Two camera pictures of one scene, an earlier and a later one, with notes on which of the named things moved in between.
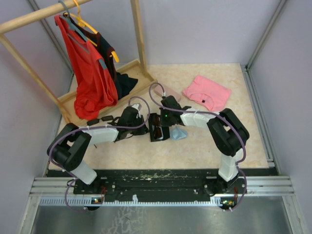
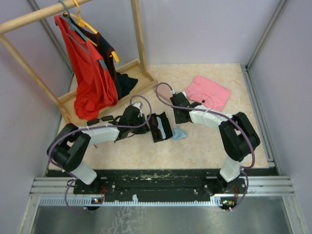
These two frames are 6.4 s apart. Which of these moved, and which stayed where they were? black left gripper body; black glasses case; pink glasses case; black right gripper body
Moved: black right gripper body
Stayed: black glasses case; black left gripper body; pink glasses case
